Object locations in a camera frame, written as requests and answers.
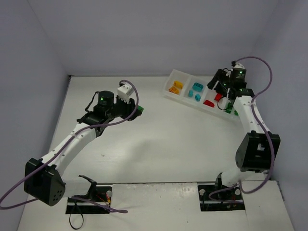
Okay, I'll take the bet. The red rounded lego brick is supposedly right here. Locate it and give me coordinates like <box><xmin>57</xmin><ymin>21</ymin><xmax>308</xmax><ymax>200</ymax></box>
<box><xmin>215</xmin><ymin>94</ymin><xmax>222</xmax><ymax>101</ymax></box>

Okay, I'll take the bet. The green red lego brick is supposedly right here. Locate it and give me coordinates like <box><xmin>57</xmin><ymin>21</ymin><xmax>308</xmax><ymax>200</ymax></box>
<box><xmin>225</xmin><ymin>103</ymin><xmax>235</xmax><ymax>114</ymax></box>

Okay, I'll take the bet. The red curved burger brick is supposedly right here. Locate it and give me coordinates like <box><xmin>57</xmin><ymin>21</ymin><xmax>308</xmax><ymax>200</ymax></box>
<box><xmin>203</xmin><ymin>100</ymin><xmax>215</xmax><ymax>108</ymax></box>

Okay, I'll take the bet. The teal green printed lego brick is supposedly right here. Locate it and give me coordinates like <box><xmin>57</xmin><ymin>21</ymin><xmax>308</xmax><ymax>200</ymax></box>
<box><xmin>192</xmin><ymin>82</ymin><xmax>204</xmax><ymax>92</ymax></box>

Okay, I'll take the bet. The yellow rounded lego brick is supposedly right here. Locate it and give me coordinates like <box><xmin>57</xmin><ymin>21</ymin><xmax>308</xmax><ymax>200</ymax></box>
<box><xmin>168</xmin><ymin>86</ymin><xmax>180</xmax><ymax>95</ymax></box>

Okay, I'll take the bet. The burger printed lego stack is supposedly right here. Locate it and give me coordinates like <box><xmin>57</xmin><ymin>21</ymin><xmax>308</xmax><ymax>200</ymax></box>
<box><xmin>173</xmin><ymin>80</ymin><xmax>183</xmax><ymax>89</ymax></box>

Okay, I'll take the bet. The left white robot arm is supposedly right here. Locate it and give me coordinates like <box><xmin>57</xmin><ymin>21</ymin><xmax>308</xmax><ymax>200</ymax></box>
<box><xmin>24</xmin><ymin>85</ymin><xmax>142</xmax><ymax>206</ymax></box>

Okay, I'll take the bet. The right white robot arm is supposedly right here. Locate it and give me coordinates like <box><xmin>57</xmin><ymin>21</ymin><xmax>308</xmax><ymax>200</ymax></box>
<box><xmin>207</xmin><ymin>67</ymin><xmax>281</xmax><ymax>190</ymax></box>

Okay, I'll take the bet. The clear four-compartment tray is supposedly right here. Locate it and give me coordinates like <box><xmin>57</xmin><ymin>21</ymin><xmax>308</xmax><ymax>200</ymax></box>
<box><xmin>163</xmin><ymin>69</ymin><xmax>240</xmax><ymax>122</ymax></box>

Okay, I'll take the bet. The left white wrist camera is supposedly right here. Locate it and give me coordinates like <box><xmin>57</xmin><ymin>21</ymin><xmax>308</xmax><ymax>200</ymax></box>
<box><xmin>117</xmin><ymin>84</ymin><xmax>134</xmax><ymax>102</ymax></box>

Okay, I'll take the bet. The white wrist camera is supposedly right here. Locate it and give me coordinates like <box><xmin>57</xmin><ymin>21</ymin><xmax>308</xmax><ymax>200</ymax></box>
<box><xmin>117</xmin><ymin>84</ymin><xmax>134</xmax><ymax>102</ymax></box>
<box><xmin>231</xmin><ymin>61</ymin><xmax>245</xmax><ymax>71</ymax></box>

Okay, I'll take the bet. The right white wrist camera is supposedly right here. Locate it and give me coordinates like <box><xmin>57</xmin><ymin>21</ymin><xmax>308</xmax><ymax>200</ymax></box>
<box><xmin>231</xmin><ymin>61</ymin><xmax>245</xmax><ymax>71</ymax></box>

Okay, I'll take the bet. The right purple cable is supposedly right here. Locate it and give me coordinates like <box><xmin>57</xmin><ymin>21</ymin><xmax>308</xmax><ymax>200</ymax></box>
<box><xmin>208</xmin><ymin>56</ymin><xmax>275</xmax><ymax>202</ymax></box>

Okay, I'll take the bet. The purple cable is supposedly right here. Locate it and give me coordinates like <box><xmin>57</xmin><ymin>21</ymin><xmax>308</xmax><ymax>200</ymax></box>
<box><xmin>208</xmin><ymin>56</ymin><xmax>275</xmax><ymax>202</ymax></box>
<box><xmin>0</xmin><ymin>79</ymin><xmax>141</xmax><ymax>214</ymax></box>

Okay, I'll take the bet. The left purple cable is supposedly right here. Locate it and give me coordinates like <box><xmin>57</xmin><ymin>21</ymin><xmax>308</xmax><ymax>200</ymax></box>
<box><xmin>0</xmin><ymin>79</ymin><xmax>141</xmax><ymax>214</ymax></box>

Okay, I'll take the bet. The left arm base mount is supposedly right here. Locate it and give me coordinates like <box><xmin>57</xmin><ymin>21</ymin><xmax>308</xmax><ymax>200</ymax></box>
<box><xmin>65</xmin><ymin>175</ymin><xmax>112</xmax><ymax>215</ymax></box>

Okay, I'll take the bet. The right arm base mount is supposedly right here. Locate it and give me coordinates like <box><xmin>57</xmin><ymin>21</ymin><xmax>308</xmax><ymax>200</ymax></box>
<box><xmin>197</xmin><ymin>184</ymin><xmax>245</xmax><ymax>212</ymax></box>

